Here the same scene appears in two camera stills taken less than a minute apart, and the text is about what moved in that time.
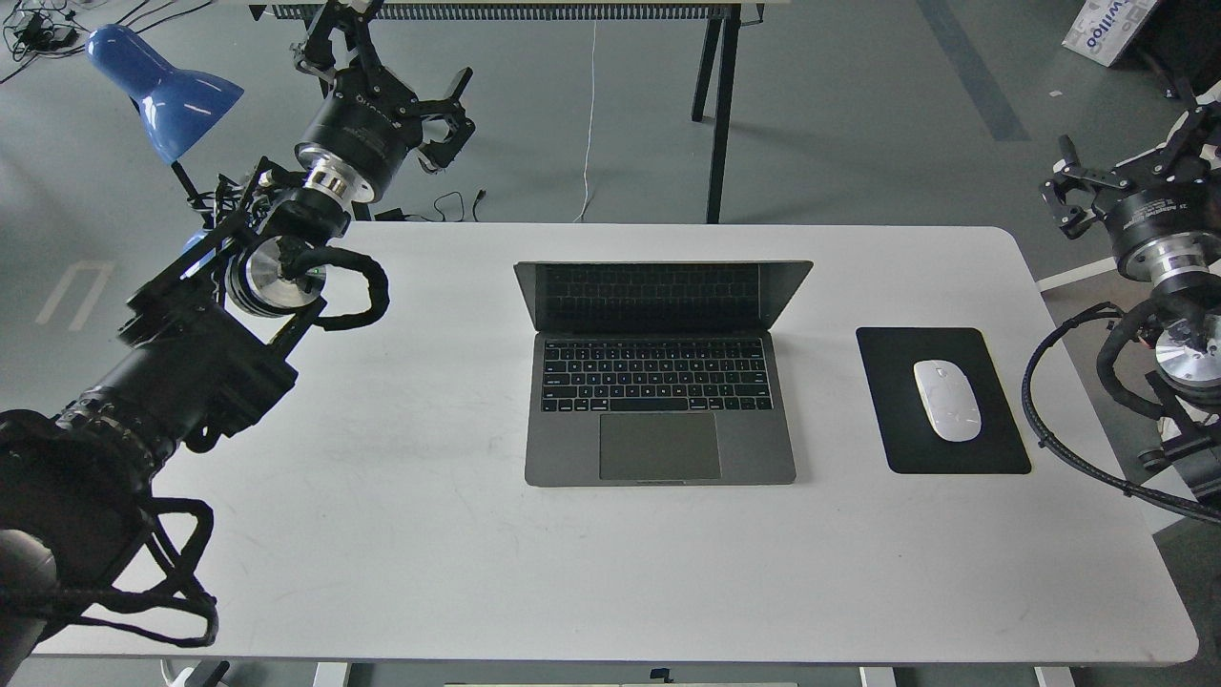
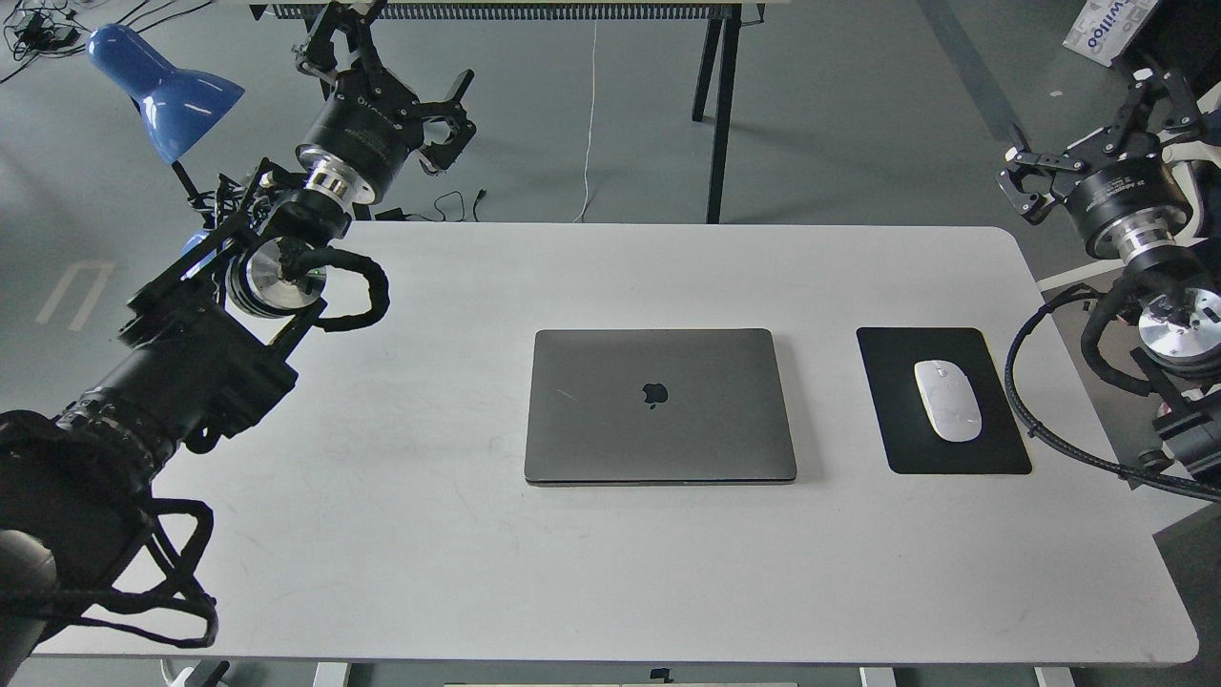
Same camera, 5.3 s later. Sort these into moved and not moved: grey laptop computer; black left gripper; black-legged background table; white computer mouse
Moved: grey laptop computer
Not moved: black left gripper; white computer mouse; black-legged background table
